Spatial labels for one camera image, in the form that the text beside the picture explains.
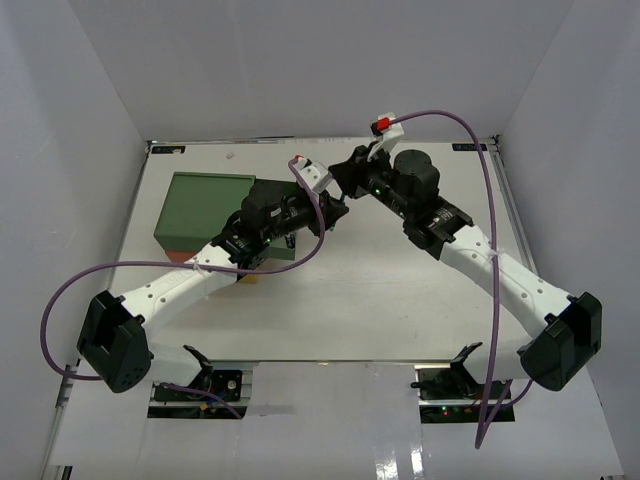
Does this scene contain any right black corner label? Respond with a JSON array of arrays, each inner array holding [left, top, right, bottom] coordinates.
[[451, 143, 487, 152]]

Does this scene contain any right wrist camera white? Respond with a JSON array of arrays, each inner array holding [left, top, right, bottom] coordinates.
[[367, 113, 405, 161]]

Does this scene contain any blue pen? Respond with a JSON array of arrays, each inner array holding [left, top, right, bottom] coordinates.
[[284, 234, 296, 249]]

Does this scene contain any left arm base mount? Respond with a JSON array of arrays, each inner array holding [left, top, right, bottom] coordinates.
[[147, 368, 253, 420]]

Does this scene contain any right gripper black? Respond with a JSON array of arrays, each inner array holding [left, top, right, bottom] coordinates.
[[329, 147, 408, 222]]

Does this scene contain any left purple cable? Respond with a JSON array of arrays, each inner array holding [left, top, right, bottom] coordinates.
[[40, 158, 329, 420]]

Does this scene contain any left black corner label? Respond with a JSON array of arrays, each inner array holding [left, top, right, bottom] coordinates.
[[150, 145, 186, 155]]

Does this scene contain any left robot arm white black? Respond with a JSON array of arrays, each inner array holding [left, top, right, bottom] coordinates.
[[77, 180, 349, 399]]

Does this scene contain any black corner label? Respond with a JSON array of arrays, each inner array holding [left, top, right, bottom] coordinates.
[[150, 145, 186, 155], [451, 143, 487, 152]]

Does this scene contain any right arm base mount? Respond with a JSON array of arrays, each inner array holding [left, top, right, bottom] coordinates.
[[411, 365, 484, 425]]

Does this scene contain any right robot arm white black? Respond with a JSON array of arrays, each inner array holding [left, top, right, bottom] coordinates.
[[329, 146, 602, 399]]

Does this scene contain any green drawer cabinet box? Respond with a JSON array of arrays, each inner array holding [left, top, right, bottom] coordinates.
[[154, 172, 255, 263]]

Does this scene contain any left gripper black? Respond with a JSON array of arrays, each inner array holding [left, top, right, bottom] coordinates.
[[262, 189, 350, 244]]

